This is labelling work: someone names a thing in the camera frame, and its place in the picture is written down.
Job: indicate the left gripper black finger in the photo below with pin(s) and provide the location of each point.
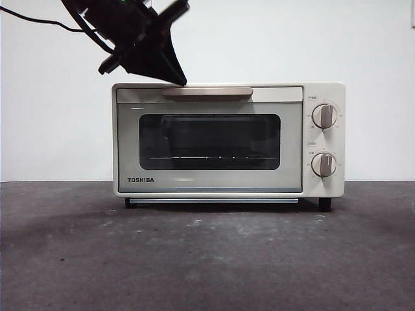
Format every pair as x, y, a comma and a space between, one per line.
168, 52
147, 63

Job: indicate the silver crumb tray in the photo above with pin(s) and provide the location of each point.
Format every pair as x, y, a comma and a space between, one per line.
214, 201

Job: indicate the black oven foot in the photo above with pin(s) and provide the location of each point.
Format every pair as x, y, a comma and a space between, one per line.
325, 204
127, 202

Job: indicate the beige oven knob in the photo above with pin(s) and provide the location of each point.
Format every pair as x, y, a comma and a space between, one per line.
324, 165
324, 116

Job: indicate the cream Toshiba toaster oven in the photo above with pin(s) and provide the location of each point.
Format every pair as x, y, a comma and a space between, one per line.
324, 94

